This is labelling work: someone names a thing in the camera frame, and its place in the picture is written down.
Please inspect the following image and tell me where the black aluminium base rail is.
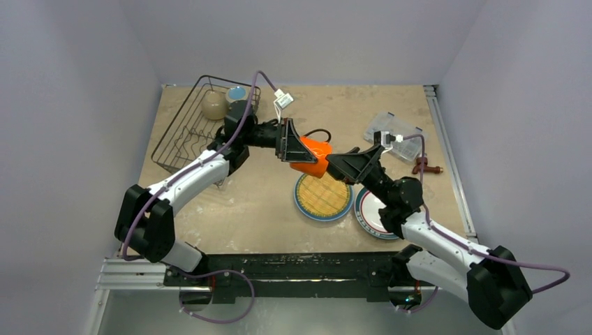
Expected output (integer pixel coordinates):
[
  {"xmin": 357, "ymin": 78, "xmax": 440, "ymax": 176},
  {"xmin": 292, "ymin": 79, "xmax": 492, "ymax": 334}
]
[{"xmin": 94, "ymin": 251, "xmax": 445, "ymax": 306}]

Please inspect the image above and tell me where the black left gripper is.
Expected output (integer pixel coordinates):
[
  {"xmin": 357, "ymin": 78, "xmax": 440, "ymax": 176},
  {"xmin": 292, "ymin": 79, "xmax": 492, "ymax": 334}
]
[{"xmin": 242, "ymin": 117, "xmax": 316, "ymax": 163}]

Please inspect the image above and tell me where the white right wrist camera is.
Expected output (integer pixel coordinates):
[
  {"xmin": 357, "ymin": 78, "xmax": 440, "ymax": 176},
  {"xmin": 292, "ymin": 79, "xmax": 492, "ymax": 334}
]
[{"xmin": 373, "ymin": 131, "xmax": 404, "ymax": 150}]

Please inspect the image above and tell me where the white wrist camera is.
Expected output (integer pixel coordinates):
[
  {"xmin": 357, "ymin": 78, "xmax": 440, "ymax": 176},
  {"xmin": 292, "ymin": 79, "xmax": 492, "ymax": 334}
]
[
  {"xmin": 373, "ymin": 131, "xmax": 404, "ymax": 150},
  {"xmin": 274, "ymin": 89, "xmax": 294, "ymax": 110}
]

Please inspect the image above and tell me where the blue butterfly mug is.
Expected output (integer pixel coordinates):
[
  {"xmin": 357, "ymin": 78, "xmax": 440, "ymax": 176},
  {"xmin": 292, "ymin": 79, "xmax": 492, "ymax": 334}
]
[{"xmin": 225, "ymin": 86, "xmax": 251, "ymax": 112}]

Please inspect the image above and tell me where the striped rim white plate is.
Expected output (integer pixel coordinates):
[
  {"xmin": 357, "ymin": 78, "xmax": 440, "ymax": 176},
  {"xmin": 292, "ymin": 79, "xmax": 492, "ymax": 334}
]
[{"xmin": 353, "ymin": 188, "xmax": 399, "ymax": 241}]

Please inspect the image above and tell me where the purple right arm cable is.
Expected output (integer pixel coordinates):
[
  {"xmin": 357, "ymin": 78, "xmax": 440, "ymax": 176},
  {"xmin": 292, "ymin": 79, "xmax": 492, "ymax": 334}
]
[{"xmin": 395, "ymin": 134, "xmax": 570, "ymax": 315}]

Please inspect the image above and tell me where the black wire dish rack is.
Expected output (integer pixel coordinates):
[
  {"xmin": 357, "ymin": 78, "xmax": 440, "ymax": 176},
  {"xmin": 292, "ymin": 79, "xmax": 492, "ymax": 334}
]
[{"xmin": 150, "ymin": 75, "xmax": 251, "ymax": 174}]

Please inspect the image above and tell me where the red translucent cup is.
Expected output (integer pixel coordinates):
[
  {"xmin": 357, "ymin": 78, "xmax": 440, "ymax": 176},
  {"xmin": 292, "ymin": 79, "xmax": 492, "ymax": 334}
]
[{"xmin": 290, "ymin": 128, "xmax": 332, "ymax": 178}]

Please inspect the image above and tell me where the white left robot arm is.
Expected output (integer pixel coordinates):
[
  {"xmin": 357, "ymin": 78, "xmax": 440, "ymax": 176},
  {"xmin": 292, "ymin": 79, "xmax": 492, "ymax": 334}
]
[{"xmin": 114, "ymin": 100, "xmax": 332, "ymax": 285}]

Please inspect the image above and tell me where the white ceramic bowl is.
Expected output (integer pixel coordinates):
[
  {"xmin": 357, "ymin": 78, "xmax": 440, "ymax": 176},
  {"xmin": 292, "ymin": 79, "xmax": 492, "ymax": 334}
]
[{"xmin": 201, "ymin": 91, "xmax": 228, "ymax": 121}]

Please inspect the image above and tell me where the clear plastic screw box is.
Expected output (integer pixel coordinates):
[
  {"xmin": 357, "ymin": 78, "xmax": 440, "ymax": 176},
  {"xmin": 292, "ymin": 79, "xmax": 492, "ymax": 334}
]
[{"xmin": 364, "ymin": 112, "xmax": 422, "ymax": 162}]

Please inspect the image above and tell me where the brown pipe fitting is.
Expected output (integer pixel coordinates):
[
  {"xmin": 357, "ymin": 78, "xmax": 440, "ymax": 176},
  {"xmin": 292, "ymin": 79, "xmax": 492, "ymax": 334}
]
[{"xmin": 412, "ymin": 156, "xmax": 443, "ymax": 174}]

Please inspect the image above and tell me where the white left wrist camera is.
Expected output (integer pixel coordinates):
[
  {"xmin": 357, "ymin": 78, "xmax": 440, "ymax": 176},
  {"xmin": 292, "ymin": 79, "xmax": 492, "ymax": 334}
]
[{"xmin": 274, "ymin": 89, "xmax": 294, "ymax": 110}]

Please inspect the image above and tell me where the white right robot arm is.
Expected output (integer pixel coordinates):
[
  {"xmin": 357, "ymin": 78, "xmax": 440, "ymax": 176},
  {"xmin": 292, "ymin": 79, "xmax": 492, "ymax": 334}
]
[{"xmin": 326, "ymin": 144, "xmax": 533, "ymax": 329}]

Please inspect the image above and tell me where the round woven bamboo mat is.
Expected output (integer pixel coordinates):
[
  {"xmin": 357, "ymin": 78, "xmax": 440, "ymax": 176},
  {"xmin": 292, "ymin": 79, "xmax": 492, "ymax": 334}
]
[{"xmin": 297, "ymin": 173, "xmax": 351, "ymax": 218}]

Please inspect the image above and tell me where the blue plate with bamboo pattern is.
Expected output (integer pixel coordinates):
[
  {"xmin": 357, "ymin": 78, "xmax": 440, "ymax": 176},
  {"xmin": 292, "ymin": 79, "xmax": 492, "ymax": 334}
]
[{"xmin": 293, "ymin": 173, "xmax": 355, "ymax": 223}]

